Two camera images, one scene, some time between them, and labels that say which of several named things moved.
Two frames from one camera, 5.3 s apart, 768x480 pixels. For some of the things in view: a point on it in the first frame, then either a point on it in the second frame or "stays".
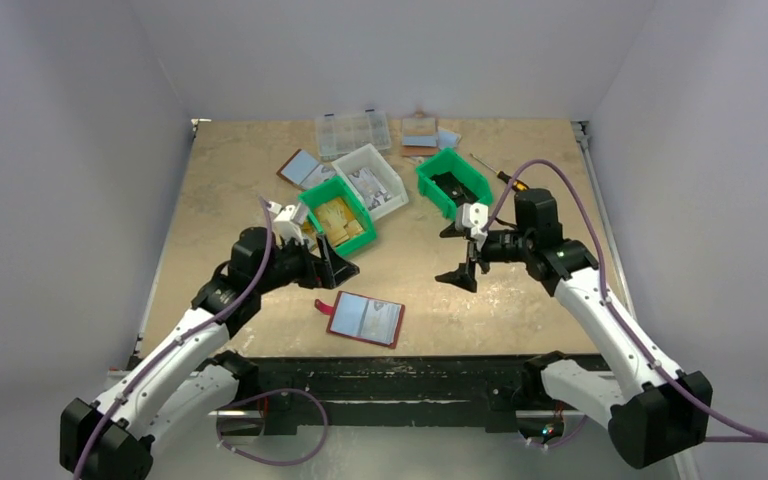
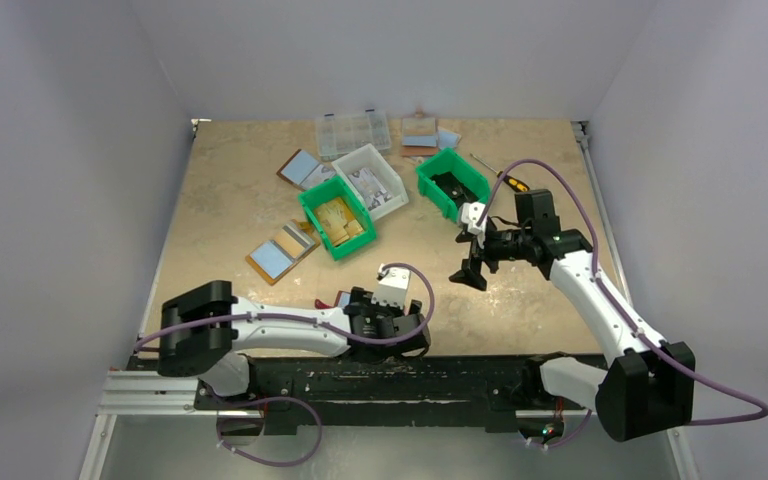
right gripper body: [476, 250] stays
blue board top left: [303, 171] stays
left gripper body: [292, 265] to [382, 311]
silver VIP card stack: [370, 188] stays
